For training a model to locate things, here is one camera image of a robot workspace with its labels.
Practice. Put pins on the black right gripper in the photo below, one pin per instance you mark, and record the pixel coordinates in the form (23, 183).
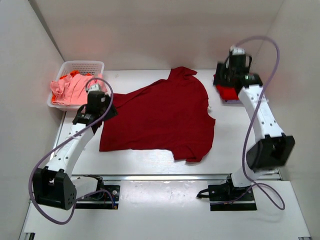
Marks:
(219, 75)

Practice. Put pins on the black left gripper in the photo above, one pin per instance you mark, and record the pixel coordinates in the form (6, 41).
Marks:
(110, 111)

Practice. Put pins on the dark red t-shirt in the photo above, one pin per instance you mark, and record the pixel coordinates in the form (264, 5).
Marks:
(169, 114)

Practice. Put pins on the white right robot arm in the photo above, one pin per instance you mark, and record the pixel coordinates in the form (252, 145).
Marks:
(235, 82)

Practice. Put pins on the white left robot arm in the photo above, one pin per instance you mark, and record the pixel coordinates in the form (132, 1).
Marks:
(52, 185)

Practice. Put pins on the bright red folded t-shirt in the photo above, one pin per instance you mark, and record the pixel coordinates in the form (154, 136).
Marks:
(226, 93)

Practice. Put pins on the pink crumpled t-shirt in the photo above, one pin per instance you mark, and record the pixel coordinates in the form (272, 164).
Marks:
(72, 91)

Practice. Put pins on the white perforated plastic basket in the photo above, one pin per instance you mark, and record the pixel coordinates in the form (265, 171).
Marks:
(68, 90)

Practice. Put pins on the orange t-shirt in basket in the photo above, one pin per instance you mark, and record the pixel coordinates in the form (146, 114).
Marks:
(73, 73)

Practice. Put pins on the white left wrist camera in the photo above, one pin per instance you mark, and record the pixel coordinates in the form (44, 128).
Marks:
(94, 88)

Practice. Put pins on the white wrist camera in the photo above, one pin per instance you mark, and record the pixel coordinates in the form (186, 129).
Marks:
(94, 88)
(236, 51)

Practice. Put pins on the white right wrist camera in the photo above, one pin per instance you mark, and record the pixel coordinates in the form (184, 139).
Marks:
(236, 51)

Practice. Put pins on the aluminium front rail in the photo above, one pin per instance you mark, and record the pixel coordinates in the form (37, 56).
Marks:
(163, 177)

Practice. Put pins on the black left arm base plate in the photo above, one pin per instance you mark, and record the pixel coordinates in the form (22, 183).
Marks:
(102, 200)

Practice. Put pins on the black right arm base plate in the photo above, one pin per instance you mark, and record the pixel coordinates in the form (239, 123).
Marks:
(224, 197)

